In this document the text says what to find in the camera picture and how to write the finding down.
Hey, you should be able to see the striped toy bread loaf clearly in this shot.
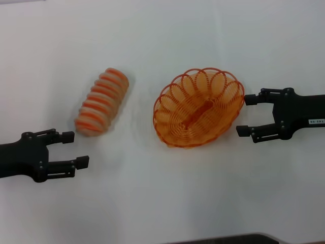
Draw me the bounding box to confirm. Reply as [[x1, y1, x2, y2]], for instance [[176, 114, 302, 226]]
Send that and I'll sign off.
[[74, 67, 130, 138]]

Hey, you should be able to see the orange woven plastic basket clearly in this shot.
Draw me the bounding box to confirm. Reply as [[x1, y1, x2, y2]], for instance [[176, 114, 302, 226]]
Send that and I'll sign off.
[[153, 67, 246, 150]]

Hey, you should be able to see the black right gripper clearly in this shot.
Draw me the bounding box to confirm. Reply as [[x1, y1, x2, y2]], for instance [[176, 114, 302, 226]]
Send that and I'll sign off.
[[236, 87, 325, 144]]

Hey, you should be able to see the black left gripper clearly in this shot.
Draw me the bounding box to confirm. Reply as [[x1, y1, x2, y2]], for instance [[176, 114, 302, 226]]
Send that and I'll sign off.
[[0, 129, 90, 184]]

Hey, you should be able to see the dark rounded robot base edge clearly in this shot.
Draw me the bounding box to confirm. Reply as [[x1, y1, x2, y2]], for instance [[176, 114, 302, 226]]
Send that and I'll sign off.
[[162, 232, 288, 244]]

